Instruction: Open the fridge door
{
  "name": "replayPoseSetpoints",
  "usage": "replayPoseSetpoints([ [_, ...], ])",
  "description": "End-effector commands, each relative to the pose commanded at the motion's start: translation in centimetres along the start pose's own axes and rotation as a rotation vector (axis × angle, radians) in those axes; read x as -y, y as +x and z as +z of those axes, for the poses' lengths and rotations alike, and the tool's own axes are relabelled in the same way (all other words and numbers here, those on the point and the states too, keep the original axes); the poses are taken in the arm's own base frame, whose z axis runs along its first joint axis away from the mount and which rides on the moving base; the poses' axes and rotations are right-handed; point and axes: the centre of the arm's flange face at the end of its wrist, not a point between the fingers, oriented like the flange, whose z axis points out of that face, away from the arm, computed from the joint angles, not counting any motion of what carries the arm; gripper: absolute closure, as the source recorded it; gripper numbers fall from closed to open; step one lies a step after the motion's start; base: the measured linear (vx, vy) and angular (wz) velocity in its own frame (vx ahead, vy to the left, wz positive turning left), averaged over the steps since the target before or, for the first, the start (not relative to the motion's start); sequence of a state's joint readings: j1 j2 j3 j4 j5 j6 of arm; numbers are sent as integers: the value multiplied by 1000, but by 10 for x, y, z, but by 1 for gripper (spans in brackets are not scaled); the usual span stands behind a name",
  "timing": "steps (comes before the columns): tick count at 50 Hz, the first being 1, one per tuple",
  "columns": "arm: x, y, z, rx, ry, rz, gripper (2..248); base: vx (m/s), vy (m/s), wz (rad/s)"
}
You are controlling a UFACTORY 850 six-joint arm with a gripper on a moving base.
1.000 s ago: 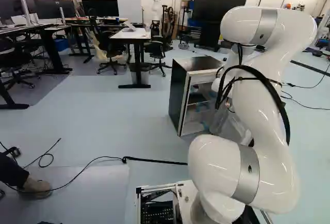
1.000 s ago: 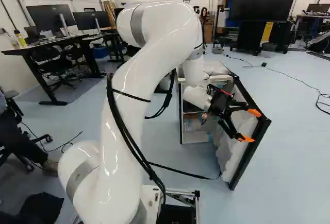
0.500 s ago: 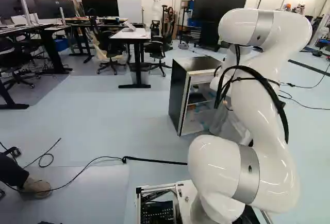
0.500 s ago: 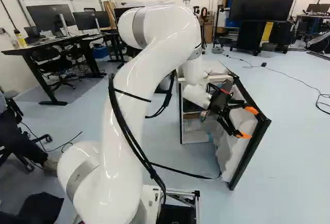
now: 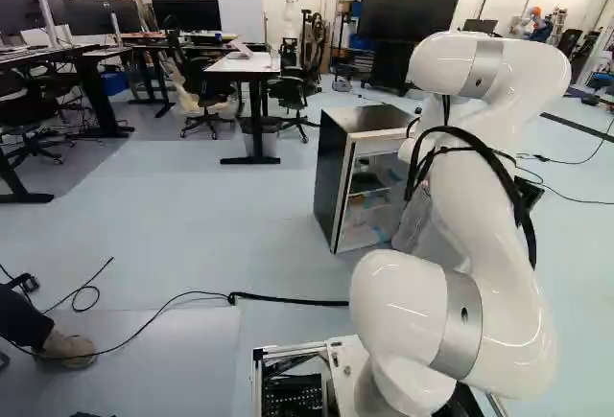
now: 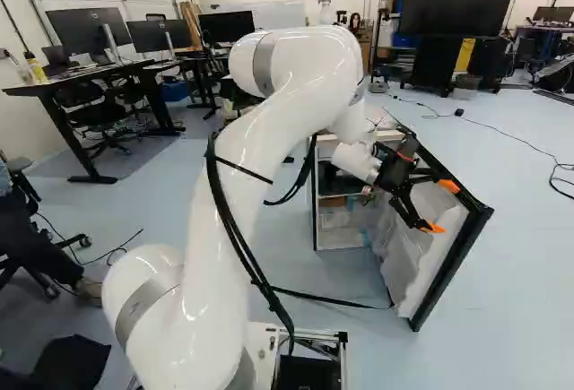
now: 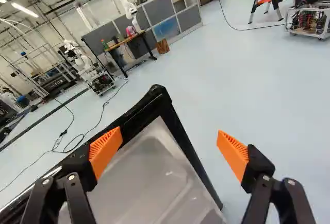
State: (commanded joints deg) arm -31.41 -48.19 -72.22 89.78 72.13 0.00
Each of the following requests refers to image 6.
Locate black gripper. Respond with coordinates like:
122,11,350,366
374,152,448,235

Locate black framed fridge door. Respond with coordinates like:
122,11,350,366
365,107,495,333

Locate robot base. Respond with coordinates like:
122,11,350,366
246,320,350,390

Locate large black screen on stand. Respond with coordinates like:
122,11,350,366
397,0,525,98

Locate small black computer monitor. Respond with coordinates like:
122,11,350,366
126,18,193,55

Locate black office chair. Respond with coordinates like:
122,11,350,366
56,79,136,156

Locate black standing desk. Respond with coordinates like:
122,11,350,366
2,58,186,185

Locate person's legs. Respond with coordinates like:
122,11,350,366
0,192,105,308

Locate large black computer monitor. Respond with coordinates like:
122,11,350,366
44,6,134,57

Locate yellow drink bottle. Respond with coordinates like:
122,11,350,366
25,51,49,86

